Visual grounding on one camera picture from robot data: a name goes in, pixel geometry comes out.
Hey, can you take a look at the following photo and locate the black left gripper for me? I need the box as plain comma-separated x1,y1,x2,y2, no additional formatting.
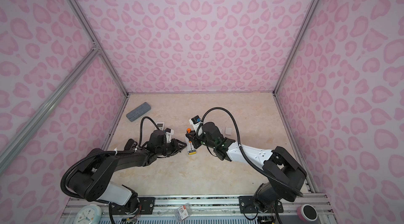
157,138,188,157

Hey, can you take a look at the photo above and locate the white remote control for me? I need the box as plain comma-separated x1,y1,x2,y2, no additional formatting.
156,123,165,131
187,141,197,156

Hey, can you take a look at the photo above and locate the white battery cover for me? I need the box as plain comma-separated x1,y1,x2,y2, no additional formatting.
225,127,232,136

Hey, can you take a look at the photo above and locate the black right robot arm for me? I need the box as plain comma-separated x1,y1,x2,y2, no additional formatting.
186,117,307,212

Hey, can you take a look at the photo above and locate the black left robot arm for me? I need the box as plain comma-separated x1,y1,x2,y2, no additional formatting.
60,130,187,214

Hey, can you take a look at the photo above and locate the grey rectangular sponge block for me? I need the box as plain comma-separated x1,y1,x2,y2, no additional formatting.
126,102,151,122

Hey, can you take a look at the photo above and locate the small clear parts box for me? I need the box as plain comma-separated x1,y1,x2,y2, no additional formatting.
175,204,191,222

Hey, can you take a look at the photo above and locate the white analog clock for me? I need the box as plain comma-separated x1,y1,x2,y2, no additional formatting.
73,205,102,224

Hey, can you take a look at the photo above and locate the pink tape roll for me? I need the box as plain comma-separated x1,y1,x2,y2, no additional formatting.
297,204,318,223

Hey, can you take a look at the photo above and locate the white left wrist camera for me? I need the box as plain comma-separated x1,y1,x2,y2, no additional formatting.
165,128,174,143

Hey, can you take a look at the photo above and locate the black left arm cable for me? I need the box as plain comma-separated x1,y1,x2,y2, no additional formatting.
138,116,161,147

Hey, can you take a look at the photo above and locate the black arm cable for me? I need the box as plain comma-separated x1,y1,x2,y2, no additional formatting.
138,116,161,147
195,107,304,196

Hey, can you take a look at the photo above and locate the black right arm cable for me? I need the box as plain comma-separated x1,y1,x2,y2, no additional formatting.
195,107,304,196

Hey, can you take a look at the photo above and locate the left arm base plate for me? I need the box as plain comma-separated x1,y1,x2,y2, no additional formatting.
111,197,156,215

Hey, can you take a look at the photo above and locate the aluminium front rail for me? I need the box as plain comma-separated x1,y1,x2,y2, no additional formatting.
59,192,335,224

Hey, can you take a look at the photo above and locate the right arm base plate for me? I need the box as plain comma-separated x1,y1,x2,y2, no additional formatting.
238,196,284,214

